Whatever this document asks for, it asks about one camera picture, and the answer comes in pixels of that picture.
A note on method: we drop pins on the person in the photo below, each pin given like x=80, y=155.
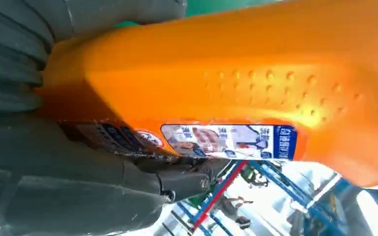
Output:
x=233, y=208

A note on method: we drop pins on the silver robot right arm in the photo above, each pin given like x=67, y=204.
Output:
x=9, y=65

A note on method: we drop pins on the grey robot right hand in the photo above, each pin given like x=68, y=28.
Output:
x=62, y=189

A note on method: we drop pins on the green table mat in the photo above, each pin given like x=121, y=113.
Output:
x=215, y=6

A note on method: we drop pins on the red metal bar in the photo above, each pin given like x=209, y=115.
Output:
x=218, y=195

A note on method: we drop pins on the blue metal frame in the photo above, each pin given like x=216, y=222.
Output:
x=283, y=185

